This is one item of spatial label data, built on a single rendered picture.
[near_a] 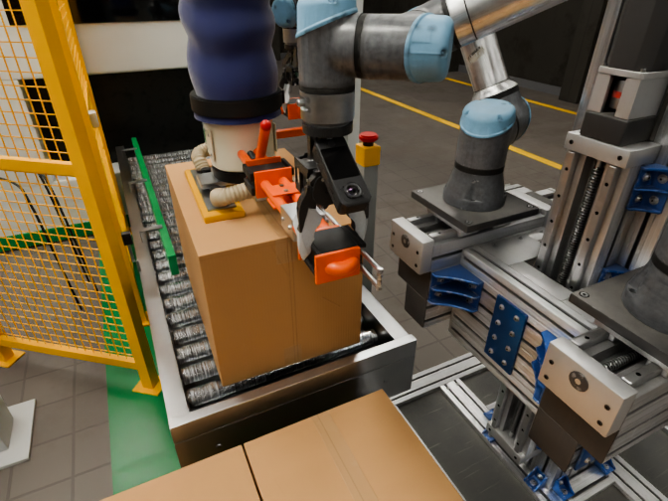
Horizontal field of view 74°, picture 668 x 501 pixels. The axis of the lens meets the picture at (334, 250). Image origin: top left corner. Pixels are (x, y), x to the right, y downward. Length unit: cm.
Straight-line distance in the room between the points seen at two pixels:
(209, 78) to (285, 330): 63
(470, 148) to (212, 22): 63
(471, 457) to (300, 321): 76
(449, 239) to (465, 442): 78
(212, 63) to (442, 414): 132
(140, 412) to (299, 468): 107
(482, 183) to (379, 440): 67
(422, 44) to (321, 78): 13
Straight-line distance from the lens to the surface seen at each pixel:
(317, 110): 61
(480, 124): 107
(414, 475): 115
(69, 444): 210
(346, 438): 119
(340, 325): 124
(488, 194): 111
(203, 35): 110
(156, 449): 195
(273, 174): 97
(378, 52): 58
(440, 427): 167
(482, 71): 121
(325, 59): 59
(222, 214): 111
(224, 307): 107
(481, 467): 161
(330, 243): 69
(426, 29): 57
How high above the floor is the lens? 151
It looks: 31 degrees down
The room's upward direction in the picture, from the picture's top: straight up
